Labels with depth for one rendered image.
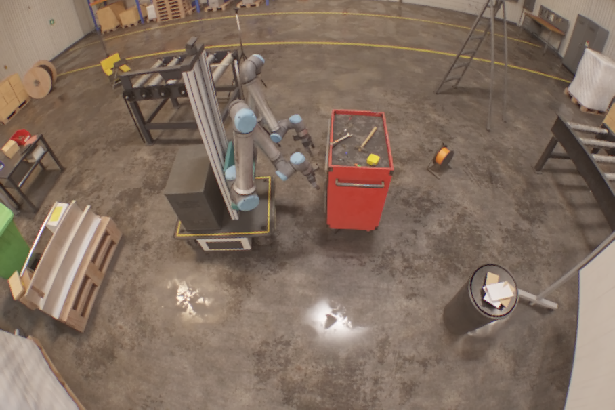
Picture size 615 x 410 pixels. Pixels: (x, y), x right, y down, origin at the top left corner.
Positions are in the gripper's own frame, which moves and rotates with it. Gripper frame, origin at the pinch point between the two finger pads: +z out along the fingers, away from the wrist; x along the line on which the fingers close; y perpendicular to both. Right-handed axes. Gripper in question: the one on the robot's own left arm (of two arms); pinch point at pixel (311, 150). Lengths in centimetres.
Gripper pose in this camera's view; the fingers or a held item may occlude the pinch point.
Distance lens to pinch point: 243.9
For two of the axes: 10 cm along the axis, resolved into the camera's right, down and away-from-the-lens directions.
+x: 1.0, -6.5, 7.5
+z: 4.2, 7.1, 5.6
